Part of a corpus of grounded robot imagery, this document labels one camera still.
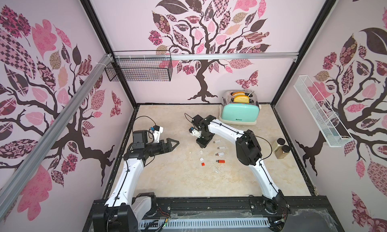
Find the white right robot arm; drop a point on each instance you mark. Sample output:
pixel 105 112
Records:
pixel 248 152

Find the glass spice jar far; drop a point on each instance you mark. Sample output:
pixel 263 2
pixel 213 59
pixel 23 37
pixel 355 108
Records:
pixel 277 144

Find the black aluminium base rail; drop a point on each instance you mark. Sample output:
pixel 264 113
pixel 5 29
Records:
pixel 302 214

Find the glass spice jar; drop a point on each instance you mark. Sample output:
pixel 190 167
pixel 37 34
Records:
pixel 282 152
pixel 277 144

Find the bread slice in toaster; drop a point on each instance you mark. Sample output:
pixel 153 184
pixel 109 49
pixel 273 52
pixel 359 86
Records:
pixel 240 97

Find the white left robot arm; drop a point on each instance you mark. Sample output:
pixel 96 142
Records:
pixel 123 212

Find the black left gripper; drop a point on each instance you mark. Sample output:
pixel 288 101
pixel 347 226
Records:
pixel 167 148

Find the white wire shelf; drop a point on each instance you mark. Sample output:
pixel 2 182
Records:
pixel 314 95

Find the mint green toaster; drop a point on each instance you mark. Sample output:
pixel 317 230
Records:
pixel 238 113

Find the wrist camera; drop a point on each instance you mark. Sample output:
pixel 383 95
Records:
pixel 156 132
pixel 194 132

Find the black wire basket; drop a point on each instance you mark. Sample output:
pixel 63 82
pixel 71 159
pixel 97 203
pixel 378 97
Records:
pixel 141 65

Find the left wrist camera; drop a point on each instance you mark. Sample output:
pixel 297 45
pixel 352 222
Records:
pixel 156 132

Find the glass spice jar near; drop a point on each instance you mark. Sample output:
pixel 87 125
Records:
pixel 282 152

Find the white slotted cable duct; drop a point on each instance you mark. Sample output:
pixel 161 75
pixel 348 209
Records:
pixel 211 223

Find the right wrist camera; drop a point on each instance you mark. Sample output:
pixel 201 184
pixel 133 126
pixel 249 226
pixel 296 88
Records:
pixel 194 132

